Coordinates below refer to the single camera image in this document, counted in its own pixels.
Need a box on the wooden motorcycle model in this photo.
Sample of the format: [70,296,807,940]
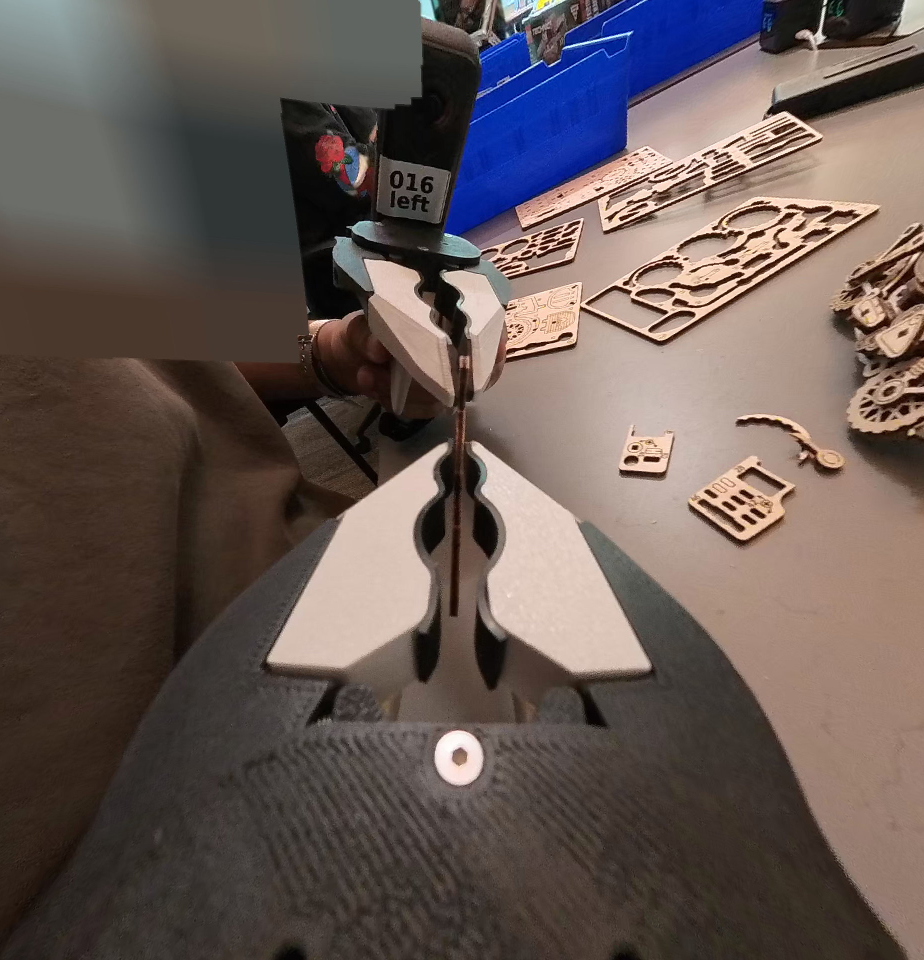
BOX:
[829,222,924,456]

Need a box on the person's left hand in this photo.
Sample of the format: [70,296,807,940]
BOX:
[321,309,397,405]

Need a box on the person's left forearm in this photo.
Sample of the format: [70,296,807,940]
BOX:
[240,356,313,400]

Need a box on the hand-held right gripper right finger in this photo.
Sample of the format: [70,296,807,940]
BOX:
[468,441,654,690]

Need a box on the long wooden parts sheet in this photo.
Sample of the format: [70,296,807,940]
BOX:
[597,110,824,234]

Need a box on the blue plastic bin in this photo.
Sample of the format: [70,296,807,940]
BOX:
[477,33,540,74]
[441,33,633,234]
[603,0,765,100]

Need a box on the black printed shirt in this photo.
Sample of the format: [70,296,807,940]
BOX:
[280,97,382,318]

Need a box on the small wooden parts sheet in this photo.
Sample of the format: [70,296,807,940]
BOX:
[480,217,586,281]

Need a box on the hook-shaped wooden part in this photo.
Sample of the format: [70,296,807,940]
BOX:
[447,352,472,621]

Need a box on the dark product box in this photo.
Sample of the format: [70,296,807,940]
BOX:
[521,10,584,66]

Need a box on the black battery charger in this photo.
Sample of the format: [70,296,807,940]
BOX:
[821,0,892,40]
[759,0,820,54]

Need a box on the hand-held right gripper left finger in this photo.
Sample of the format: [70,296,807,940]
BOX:
[265,441,460,688]

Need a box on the curved toothed wooden piece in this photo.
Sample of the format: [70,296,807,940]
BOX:
[735,413,846,473]

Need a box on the black flat device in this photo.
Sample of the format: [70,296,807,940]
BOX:
[765,48,924,122]

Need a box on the metal bracelet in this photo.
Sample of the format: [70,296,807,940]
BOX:
[297,318,351,399]

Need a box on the black metal frame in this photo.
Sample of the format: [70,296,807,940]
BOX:
[282,396,381,490]

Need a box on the engraved small wooden sheet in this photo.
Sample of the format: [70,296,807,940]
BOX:
[502,282,584,362]

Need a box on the small square wooden piece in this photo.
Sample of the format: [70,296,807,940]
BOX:
[618,423,674,476]

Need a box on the slotted wooden piece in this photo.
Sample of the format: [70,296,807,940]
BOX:
[687,455,796,542]

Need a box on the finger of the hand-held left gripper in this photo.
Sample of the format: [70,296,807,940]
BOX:
[360,256,465,420]
[441,266,510,399]

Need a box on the grey desk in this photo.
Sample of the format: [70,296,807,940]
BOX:
[375,30,924,960]

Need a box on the brown sweater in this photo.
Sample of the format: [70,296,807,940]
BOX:
[0,356,336,960]

